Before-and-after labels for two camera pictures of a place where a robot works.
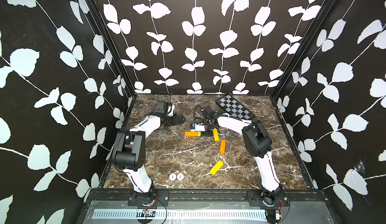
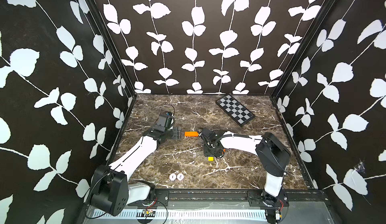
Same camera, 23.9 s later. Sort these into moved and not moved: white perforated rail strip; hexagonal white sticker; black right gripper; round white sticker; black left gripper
Moved: black left gripper; black right gripper
Not moved: round white sticker; hexagonal white sticker; white perforated rail strip
